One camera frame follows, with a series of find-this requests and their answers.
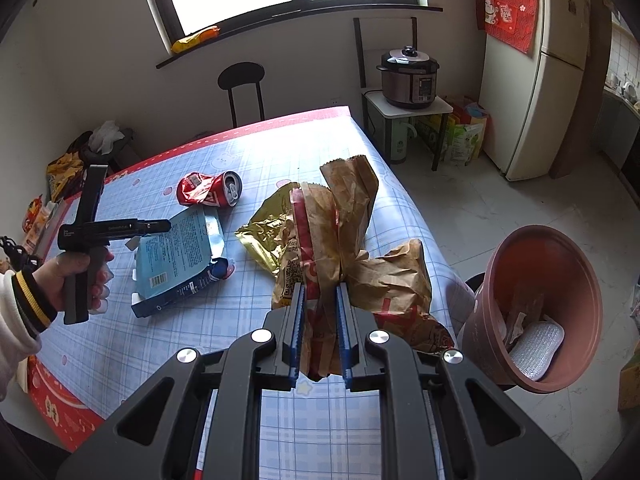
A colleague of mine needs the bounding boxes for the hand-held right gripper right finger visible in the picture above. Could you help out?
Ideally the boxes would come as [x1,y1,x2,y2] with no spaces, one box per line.
[334,282,583,480]

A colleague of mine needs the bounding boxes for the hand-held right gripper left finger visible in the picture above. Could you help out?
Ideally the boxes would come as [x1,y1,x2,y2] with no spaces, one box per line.
[55,282,307,480]

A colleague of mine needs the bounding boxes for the silver electric pressure cooker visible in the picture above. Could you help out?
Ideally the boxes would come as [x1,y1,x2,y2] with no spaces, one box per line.
[376,46,441,110]

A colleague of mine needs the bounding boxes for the crumpled clear plastic bag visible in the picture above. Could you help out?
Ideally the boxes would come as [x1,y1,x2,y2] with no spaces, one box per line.
[504,294,547,348]

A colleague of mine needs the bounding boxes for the pale green kettle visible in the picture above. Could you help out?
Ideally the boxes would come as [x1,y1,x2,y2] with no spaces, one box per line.
[390,121,419,165]

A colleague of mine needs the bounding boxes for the crushed red can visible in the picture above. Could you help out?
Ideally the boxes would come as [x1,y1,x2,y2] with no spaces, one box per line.
[176,170,244,208]

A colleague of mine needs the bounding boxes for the yellow black snack packet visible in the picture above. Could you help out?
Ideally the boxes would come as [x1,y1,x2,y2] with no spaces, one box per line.
[47,152,87,202]

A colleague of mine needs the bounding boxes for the red printed cloth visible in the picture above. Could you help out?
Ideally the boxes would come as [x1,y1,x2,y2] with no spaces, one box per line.
[468,0,543,55]

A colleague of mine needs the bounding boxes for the white plastic bag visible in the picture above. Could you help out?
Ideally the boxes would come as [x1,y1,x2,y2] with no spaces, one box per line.
[87,120,124,154]

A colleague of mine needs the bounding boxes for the grey lower kitchen cabinets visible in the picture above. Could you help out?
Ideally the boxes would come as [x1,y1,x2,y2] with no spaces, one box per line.
[597,85,640,181]

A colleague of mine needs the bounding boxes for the small white side table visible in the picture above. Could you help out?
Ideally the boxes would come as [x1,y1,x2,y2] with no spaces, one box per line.
[362,89,454,172]

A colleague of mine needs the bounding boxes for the person's left forearm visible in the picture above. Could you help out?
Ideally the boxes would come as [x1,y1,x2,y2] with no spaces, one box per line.
[0,270,58,401]

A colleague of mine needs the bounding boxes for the cream two-door fridge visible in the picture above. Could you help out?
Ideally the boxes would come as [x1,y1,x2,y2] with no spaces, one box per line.
[477,0,593,182]

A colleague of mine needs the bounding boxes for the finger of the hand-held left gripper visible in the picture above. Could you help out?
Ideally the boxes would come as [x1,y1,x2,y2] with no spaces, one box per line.
[136,219,174,236]

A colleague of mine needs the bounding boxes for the green white sack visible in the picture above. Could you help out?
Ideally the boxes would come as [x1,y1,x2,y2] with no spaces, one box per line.
[445,122,485,167]

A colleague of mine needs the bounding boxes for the brown paper bag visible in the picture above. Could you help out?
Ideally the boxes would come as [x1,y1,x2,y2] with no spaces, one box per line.
[272,155,381,381]
[345,238,456,353]

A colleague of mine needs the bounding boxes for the brown plastic bin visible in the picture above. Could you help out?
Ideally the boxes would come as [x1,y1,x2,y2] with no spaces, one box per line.
[457,225,603,394]

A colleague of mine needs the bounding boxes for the silver foil pouch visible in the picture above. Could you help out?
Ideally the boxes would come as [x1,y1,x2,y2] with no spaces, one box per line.
[511,317,566,382]

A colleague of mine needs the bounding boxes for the gold foil packet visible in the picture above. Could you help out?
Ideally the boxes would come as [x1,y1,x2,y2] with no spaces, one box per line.
[235,182,301,278]

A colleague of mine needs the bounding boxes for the blue carton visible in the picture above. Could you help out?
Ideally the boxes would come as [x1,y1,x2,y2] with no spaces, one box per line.
[131,206,236,318]

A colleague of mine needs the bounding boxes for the black metal frame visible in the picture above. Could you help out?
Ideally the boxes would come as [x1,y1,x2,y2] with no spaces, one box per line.
[353,16,419,92]

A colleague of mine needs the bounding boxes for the black round-back chair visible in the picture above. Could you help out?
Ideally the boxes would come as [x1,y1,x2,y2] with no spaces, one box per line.
[217,62,265,128]

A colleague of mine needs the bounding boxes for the blue checked tablecloth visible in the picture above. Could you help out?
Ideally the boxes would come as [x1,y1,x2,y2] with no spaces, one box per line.
[25,105,476,480]

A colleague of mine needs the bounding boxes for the person's left hand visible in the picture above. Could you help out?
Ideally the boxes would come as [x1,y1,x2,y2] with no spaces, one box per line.
[32,252,116,313]

